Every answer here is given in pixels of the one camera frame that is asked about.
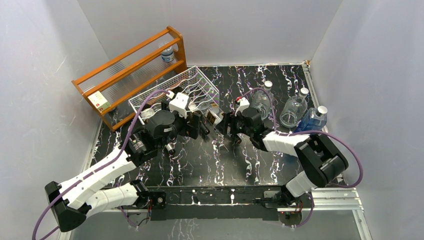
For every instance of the large clear bottle white cap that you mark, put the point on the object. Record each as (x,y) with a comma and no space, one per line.
(294,109)

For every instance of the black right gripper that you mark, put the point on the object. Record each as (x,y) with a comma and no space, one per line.
(228,118)

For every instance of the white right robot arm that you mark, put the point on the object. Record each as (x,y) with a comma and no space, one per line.
(320,159)

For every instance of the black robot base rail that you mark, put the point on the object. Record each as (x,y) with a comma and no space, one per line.
(267,203)

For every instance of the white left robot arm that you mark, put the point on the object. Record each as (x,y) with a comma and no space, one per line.
(75,200)

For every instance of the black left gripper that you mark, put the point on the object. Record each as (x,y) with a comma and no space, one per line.
(188,130)

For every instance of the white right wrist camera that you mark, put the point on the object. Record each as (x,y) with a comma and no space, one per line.
(242,104)

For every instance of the clear square bottle gold cap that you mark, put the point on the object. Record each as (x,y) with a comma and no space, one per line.
(212,112)

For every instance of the green wine bottle grey foil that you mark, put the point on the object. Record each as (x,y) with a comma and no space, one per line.
(158,126)

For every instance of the white green small box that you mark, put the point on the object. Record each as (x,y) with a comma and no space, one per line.
(99,101)

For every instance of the orange wooden shelf rack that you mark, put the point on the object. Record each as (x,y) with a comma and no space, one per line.
(126,75)

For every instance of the blue white round jar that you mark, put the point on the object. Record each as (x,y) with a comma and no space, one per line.
(167,55)

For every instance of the round clear bottle white cap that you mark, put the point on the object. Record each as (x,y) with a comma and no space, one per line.
(262,100)

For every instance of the white wire wine rack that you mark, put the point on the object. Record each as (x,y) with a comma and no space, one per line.
(204,95)

